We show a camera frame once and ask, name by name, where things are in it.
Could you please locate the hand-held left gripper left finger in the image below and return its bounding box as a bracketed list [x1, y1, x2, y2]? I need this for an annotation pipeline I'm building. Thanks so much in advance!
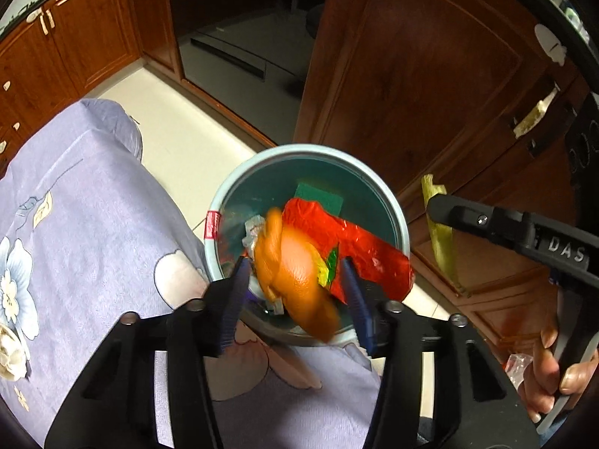
[44, 256, 253, 449]

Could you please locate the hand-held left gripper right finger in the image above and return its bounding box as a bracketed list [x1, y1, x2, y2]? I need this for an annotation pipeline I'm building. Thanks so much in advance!
[341, 256, 541, 449]

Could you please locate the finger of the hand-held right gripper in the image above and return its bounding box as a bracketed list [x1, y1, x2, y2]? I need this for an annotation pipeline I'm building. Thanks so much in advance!
[428, 194, 532, 256]

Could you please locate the olive green wrapper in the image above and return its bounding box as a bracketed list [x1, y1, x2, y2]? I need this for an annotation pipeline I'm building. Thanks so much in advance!
[421, 174, 471, 297]

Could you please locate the red snack packet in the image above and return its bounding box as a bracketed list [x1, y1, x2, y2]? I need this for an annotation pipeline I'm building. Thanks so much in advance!
[283, 198, 416, 302]

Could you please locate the white wrapper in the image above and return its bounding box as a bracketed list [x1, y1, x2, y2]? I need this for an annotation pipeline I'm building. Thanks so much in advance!
[242, 215, 270, 263]

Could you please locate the yellow green scouring sponge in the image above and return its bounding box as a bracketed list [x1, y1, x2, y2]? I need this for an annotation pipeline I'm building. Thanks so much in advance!
[292, 180, 344, 220]

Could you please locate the teal round bin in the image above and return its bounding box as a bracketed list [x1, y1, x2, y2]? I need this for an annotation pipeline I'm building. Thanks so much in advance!
[206, 143, 413, 349]

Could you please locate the person's right hand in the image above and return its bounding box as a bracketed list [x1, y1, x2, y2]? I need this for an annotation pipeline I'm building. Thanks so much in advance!
[524, 327, 599, 424]

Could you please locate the clear plastic wrapper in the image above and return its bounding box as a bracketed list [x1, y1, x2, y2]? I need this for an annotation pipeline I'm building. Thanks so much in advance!
[505, 354, 534, 387]

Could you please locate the large wooden cabinet door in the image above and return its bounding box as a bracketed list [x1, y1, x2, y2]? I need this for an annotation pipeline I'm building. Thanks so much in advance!
[292, 0, 599, 370]

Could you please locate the purple floral tablecloth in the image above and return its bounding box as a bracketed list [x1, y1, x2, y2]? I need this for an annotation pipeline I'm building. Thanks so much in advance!
[0, 98, 389, 449]

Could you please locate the black built-in oven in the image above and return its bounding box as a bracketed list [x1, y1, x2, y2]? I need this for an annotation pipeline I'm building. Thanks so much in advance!
[166, 0, 335, 104]

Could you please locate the narrow wooden cabinet door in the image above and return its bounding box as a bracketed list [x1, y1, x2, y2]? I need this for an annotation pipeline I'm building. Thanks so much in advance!
[119, 0, 183, 80]

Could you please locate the wooden drawer cabinet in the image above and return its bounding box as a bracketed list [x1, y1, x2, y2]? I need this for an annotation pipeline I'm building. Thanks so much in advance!
[0, 77, 29, 174]

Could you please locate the wooden double-door cabinet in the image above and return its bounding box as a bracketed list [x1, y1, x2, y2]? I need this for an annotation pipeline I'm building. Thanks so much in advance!
[0, 0, 143, 117]

